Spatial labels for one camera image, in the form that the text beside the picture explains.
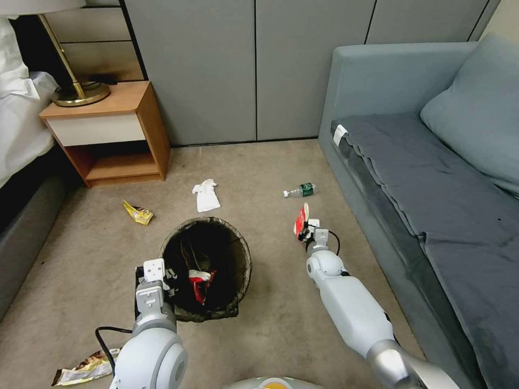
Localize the red and white snack packet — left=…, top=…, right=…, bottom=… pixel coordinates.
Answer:
left=291, top=202, right=312, bottom=237

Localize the dark round trash bin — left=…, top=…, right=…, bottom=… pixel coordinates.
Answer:
left=158, top=217, right=254, bottom=323

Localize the red crumpled wrapper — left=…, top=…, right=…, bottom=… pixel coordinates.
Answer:
left=187, top=269, right=216, bottom=305

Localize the clear bottle with green label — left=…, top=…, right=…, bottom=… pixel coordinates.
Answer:
left=282, top=183, right=318, bottom=200

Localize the yellow crumpled wrapper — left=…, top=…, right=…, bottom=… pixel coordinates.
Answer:
left=122, top=199, right=155, bottom=225

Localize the white crumpled tissue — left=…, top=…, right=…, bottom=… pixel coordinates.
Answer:
left=191, top=178, right=222, bottom=214

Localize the white fabric label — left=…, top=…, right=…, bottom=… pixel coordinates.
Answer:
left=332, top=124, right=350, bottom=149

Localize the brown and white snack wrapper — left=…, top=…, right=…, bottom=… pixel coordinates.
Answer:
left=51, top=347, right=122, bottom=387

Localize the white robot front shell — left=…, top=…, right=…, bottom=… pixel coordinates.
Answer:
left=221, top=375, right=310, bottom=389

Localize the dark grey sofa cover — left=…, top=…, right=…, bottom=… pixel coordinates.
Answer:
left=331, top=113, right=519, bottom=389

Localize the blue-grey sofa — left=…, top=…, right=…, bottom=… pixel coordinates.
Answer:
left=317, top=40, right=519, bottom=389

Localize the wooden nightstand with white drawer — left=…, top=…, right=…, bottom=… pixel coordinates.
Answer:
left=38, top=81, right=171, bottom=189

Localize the blue-grey sofa cushion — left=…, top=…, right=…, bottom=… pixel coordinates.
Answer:
left=420, top=33, right=519, bottom=196

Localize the brass table lamp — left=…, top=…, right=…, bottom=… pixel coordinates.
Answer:
left=0, top=0, right=111, bottom=108

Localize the white bed sheet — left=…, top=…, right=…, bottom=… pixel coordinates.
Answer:
left=0, top=71, right=60, bottom=190

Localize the brown padded headboard panel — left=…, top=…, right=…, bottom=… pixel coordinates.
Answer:
left=43, top=0, right=148, bottom=83

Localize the white pillow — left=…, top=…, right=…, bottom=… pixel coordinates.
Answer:
left=0, top=17, right=31, bottom=96

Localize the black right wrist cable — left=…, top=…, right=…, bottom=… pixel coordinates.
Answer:
left=325, top=229, right=342, bottom=257

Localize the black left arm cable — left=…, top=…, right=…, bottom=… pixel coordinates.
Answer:
left=95, top=325, right=135, bottom=367

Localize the grey bed frame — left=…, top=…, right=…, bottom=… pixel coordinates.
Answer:
left=0, top=173, right=70, bottom=321

